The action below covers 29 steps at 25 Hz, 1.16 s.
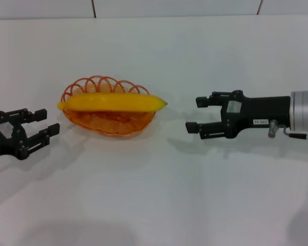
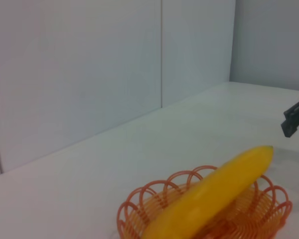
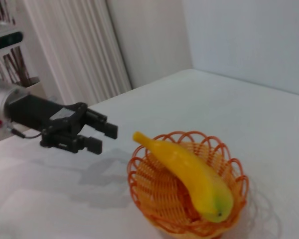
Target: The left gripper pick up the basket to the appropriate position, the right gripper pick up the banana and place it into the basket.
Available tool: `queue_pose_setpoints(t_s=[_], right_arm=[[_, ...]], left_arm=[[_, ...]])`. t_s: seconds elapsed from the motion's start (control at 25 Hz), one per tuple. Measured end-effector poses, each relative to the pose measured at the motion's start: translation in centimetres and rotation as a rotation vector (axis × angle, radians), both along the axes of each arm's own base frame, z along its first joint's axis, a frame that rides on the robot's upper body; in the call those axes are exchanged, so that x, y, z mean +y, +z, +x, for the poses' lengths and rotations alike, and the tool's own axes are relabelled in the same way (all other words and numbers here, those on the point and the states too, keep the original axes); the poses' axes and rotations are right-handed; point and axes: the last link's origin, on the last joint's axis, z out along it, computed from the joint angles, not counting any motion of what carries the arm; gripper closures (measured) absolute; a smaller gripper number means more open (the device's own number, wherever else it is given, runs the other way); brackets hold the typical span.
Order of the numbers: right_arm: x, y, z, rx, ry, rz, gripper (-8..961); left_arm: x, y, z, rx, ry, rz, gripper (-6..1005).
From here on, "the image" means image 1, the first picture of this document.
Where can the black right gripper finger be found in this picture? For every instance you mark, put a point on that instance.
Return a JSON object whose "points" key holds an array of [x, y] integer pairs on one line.
{"points": [[215, 100], [210, 129]]}

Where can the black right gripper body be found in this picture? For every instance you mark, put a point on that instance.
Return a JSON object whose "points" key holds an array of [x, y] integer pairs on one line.
{"points": [[259, 114]]}

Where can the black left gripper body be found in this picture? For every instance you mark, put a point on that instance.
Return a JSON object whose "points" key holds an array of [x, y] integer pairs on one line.
{"points": [[5, 138]]}

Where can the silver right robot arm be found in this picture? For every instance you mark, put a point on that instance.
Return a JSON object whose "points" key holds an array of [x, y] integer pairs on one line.
{"points": [[304, 112]]}

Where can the yellow banana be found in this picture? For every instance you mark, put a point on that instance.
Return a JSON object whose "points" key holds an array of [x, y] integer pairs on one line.
{"points": [[113, 102]]}

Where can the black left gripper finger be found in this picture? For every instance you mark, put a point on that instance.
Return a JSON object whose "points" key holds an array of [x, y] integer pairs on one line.
{"points": [[33, 115], [43, 134]]}

